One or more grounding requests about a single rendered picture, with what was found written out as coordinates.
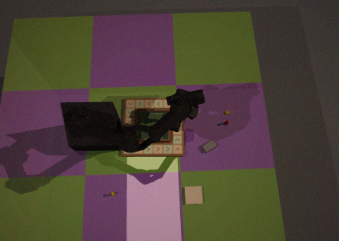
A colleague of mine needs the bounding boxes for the tan square block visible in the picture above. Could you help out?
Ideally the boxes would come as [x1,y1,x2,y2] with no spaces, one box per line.
[185,186,203,205]

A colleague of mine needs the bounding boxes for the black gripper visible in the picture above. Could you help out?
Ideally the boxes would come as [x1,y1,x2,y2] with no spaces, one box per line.
[169,88,188,132]

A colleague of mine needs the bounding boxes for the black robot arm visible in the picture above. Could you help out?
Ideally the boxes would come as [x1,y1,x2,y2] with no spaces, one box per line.
[63,89,205,153]

